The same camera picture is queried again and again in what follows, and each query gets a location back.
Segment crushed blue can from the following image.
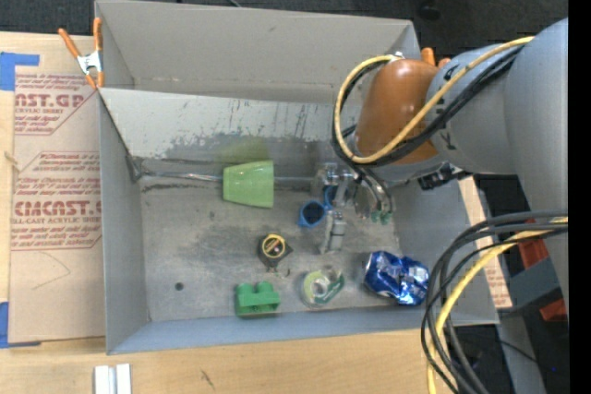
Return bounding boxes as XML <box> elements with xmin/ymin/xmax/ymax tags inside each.
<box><xmin>363</xmin><ymin>250</ymin><xmax>431</xmax><ymax>306</ymax></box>

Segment brown cardboard board red print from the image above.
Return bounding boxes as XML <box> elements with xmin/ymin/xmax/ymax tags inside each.
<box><xmin>0</xmin><ymin>30</ymin><xmax>514</xmax><ymax>350</ymax></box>

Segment light green plastic cup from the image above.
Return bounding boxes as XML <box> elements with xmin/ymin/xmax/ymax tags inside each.
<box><xmin>222</xmin><ymin>159</ymin><xmax>276</xmax><ymax>209</ymax></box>

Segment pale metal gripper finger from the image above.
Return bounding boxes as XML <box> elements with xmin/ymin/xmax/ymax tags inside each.
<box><xmin>312</xmin><ymin>163</ymin><xmax>353</xmax><ymax>201</ymax></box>
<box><xmin>321</xmin><ymin>210</ymin><xmax>348</xmax><ymax>255</ymax></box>

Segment green toy brick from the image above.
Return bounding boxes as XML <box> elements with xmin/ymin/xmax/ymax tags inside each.
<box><xmin>234</xmin><ymin>281</ymin><xmax>282</xmax><ymax>318</ymax></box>

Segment black cylinder on white bracket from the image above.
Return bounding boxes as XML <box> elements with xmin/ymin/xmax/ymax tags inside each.
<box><xmin>417</xmin><ymin>166</ymin><xmax>464</xmax><ymax>192</ymax></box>

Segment grey metal bin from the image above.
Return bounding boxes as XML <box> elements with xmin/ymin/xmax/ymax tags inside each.
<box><xmin>93</xmin><ymin>0</ymin><xmax>502</xmax><ymax>356</ymax></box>

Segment black and yellow tape measure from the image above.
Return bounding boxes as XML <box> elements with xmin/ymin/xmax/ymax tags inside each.
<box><xmin>256</xmin><ymin>233</ymin><xmax>295</xmax><ymax>271</ymax></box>

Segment green clear tape dispenser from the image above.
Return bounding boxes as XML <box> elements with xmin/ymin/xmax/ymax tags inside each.
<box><xmin>299</xmin><ymin>266</ymin><xmax>346</xmax><ymax>308</ymax></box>

